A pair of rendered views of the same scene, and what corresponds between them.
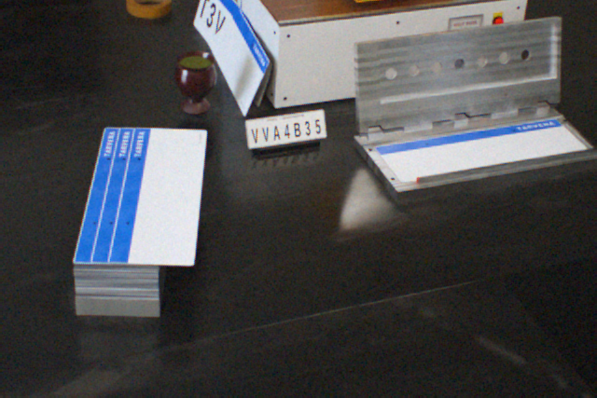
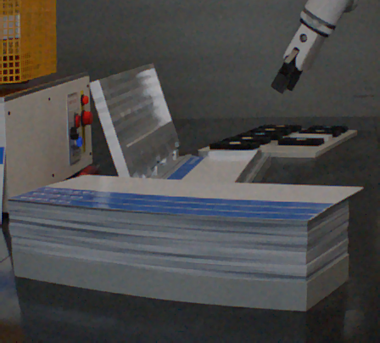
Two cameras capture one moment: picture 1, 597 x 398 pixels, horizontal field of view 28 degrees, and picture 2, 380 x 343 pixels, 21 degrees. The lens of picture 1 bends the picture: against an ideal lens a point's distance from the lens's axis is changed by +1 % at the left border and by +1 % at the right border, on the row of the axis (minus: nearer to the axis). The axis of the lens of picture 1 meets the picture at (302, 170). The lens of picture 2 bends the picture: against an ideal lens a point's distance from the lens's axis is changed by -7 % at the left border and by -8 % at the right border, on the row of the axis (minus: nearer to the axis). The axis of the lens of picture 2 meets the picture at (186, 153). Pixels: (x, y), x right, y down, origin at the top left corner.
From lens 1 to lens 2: 1.86 m
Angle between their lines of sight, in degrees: 58
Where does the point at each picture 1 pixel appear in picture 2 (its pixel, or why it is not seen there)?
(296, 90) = (17, 187)
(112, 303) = (326, 276)
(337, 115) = not seen: hidden behind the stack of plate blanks
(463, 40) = (127, 83)
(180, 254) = (339, 189)
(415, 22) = (55, 99)
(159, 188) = (187, 191)
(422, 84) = (129, 128)
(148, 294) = (343, 248)
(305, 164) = not seen: hidden behind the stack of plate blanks
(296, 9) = not seen: outside the picture
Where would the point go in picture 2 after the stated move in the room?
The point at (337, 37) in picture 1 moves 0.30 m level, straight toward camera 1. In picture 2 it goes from (27, 116) to (170, 118)
